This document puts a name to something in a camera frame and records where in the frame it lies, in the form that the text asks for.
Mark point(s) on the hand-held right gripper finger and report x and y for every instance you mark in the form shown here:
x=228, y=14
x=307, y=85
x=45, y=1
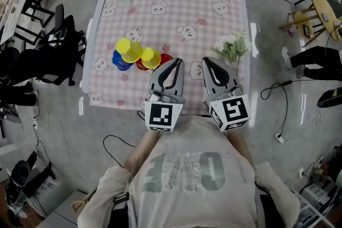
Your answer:
x=209, y=80
x=228, y=78

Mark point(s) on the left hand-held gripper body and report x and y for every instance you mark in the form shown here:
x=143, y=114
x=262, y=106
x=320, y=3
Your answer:
x=163, y=117

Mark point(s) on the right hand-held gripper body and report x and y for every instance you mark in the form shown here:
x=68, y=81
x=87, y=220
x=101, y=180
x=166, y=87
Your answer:
x=229, y=112

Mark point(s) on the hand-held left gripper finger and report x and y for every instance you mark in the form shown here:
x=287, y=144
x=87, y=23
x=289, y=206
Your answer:
x=179, y=80
x=156, y=84

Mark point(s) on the red paper cup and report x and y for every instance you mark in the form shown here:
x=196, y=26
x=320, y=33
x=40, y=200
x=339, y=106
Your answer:
x=166, y=57
x=140, y=66

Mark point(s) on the yellow paper cup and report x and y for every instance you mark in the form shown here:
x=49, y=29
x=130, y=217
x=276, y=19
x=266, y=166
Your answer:
x=151, y=57
x=128, y=48

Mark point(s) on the blue paper cup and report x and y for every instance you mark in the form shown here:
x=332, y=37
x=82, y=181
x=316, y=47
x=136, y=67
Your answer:
x=116, y=58
x=124, y=68

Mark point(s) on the person's right forearm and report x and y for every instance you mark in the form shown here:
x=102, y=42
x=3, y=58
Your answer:
x=240, y=146

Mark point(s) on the person's left forearm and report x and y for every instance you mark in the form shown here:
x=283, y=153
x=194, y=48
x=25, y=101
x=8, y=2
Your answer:
x=141, y=149

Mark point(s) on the white artificial flower bunch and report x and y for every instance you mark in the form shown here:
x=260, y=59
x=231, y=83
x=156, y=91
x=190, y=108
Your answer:
x=235, y=45

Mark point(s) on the person's white shirt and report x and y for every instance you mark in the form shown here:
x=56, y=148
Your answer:
x=192, y=141

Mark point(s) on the white power strip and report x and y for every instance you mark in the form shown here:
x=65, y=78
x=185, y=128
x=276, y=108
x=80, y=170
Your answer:
x=35, y=122
x=279, y=138

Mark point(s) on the pink checked bunny tablecloth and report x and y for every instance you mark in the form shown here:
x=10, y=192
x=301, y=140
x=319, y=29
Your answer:
x=173, y=21

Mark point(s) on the black office chair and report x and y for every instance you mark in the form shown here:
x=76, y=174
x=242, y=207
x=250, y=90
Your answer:
x=62, y=34

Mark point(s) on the small grey device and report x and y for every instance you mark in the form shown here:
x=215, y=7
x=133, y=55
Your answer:
x=325, y=17

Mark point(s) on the round wooden side table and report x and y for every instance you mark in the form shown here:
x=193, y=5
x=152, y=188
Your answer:
x=320, y=5

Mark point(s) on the white drawer cabinet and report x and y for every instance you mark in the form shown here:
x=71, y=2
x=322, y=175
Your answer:
x=315, y=193
x=49, y=185

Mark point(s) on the white metal rack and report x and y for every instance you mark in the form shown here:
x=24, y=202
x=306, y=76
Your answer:
x=312, y=216

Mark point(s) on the grey cabinet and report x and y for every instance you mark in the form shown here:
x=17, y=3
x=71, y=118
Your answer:
x=64, y=213

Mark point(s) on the black bag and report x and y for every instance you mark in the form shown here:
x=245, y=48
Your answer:
x=34, y=176

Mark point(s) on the white desk with black legs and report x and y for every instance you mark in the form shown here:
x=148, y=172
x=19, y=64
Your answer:
x=10, y=16

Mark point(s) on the small black picture frame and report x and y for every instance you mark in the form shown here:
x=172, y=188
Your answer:
x=306, y=30

